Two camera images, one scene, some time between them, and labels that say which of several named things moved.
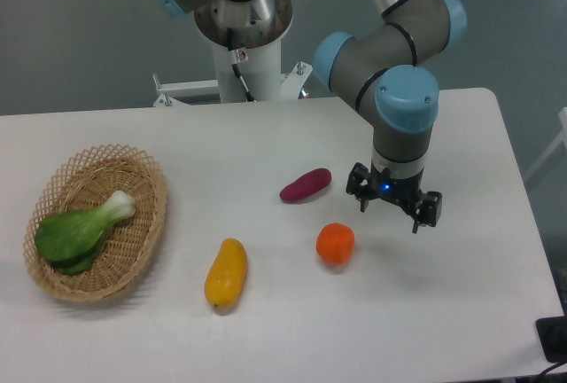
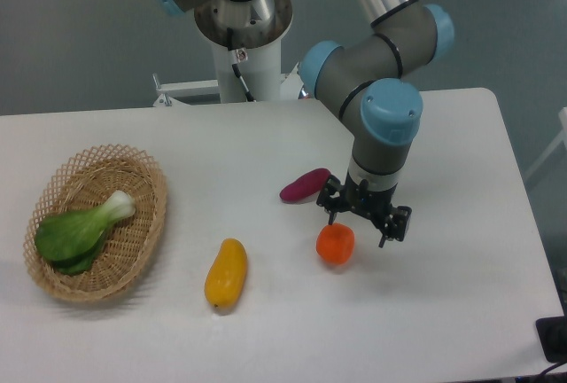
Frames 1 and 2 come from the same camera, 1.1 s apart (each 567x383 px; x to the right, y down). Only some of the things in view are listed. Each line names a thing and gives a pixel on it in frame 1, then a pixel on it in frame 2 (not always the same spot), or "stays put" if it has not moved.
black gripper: (364, 184) -> (376, 205)
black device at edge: (552, 332) stays put
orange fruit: (335, 243) stays put
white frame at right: (563, 118) stays put
